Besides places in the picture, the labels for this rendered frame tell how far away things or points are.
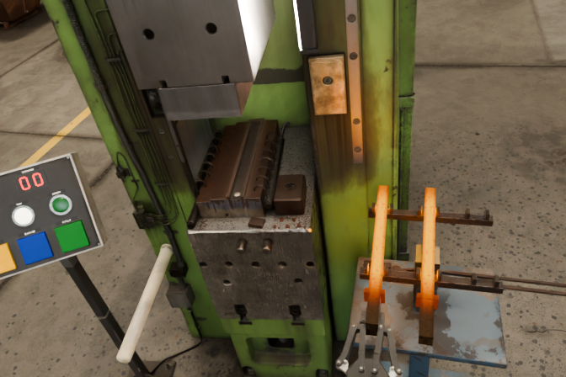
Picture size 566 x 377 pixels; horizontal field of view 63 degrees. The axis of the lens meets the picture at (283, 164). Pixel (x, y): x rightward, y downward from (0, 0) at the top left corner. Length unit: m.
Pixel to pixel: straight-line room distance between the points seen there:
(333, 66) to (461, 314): 0.76
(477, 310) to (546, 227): 1.38
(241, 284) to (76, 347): 1.18
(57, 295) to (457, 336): 2.09
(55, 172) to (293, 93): 0.82
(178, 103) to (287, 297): 0.75
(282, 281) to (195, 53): 0.78
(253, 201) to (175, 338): 1.14
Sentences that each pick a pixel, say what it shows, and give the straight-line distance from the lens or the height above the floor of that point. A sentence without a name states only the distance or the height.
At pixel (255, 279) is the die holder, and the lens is 1.53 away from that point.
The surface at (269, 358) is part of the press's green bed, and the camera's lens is 1.99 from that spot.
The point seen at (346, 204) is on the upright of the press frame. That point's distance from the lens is 1.52.
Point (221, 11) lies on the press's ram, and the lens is 1.06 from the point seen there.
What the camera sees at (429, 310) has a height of 1.00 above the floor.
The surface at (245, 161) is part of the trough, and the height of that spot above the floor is 0.99.
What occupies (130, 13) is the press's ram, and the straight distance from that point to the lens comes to 1.13.
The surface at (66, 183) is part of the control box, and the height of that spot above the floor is 1.14.
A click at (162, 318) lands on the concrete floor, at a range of 2.43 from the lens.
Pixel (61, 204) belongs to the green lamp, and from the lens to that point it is 1.42.
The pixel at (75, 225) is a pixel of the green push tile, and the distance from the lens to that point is 1.42.
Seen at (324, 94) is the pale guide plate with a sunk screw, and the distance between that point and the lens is 1.25.
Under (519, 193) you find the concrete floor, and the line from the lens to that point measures 2.90.
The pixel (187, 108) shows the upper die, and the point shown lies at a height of 1.31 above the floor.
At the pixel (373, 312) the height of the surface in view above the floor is 1.00.
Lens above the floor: 1.86
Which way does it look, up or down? 37 degrees down
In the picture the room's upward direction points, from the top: 10 degrees counter-clockwise
